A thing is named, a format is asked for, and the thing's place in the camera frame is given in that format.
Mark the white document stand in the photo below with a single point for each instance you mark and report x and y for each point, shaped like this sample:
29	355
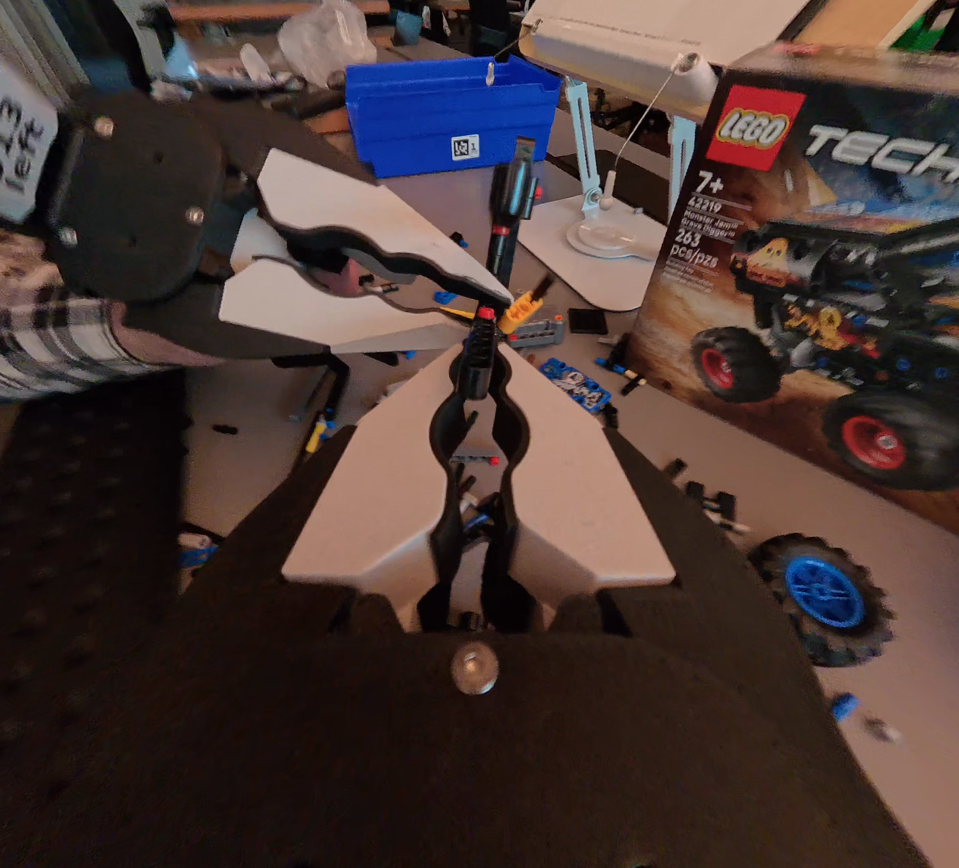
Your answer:
600	231

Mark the grey desk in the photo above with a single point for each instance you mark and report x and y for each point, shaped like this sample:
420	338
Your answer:
255	434

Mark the toy truck set box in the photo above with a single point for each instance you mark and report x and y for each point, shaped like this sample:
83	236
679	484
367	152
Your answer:
824	284

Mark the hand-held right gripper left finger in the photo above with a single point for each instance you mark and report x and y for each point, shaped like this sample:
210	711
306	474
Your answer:
360	509

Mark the blue bin with white tag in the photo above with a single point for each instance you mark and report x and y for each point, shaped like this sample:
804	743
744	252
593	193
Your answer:
435	119

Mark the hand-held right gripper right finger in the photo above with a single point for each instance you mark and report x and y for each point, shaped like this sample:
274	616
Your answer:
585	509

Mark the long black toy beam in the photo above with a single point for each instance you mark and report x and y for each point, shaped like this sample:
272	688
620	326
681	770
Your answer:
514	209

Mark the black toy connector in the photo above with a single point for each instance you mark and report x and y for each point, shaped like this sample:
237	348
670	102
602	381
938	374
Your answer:
717	501

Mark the clear plastic bag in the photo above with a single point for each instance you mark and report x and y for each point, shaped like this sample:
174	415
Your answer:
327	41

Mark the blue printed toy panel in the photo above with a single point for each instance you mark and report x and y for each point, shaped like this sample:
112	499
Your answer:
576	384

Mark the black square toy tile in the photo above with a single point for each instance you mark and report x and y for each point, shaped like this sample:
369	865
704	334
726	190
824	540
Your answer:
588	320

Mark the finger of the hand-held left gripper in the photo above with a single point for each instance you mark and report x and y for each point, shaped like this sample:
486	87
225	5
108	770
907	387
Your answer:
352	209
300	306

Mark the person's left forearm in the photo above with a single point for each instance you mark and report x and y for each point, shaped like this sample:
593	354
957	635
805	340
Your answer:
68	329

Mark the black tire blue rim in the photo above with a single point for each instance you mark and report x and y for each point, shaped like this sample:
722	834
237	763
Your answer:
821	596

